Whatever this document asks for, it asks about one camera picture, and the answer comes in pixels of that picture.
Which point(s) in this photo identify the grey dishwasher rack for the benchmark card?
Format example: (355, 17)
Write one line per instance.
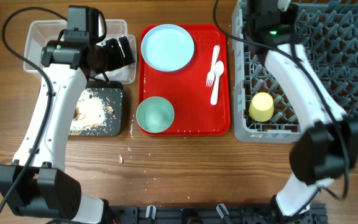
(329, 32)

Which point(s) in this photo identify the clear plastic waste bin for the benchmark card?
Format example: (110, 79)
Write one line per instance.
(41, 32)

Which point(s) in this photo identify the pink plastic fork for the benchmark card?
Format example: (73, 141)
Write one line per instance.
(211, 76)

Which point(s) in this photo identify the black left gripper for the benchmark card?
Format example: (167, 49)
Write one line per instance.
(119, 60)

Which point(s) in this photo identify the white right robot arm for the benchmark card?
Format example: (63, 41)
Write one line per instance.
(328, 147)

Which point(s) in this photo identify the green plastic bowl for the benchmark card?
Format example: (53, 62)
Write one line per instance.
(155, 114)

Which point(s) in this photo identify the black food waste tray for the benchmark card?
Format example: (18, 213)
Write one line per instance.
(63, 111)

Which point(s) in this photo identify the food scrap on table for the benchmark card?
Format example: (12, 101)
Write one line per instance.
(120, 158)

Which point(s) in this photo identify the yellow plastic cup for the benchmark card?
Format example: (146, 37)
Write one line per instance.
(261, 107)

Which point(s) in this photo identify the rice and food scraps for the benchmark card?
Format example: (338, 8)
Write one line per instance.
(98, 113)

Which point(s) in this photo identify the red plastic tray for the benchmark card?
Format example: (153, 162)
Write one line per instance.
(186, 89)

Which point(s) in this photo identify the cream plastic spoon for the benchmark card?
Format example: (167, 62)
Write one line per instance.
(218, 71)

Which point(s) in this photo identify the light blue plastic plate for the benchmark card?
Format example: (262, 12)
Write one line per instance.
(167, 47)

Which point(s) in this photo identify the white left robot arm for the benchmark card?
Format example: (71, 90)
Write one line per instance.
(35, 183)

